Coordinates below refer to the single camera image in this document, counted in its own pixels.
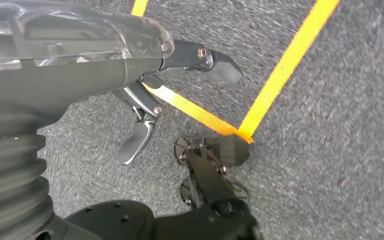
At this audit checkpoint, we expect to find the black robot leg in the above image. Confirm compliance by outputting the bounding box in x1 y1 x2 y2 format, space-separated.
34 134 262 240

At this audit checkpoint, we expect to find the yellow floor tape square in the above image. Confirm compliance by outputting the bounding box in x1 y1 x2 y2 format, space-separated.
130 0 341 144

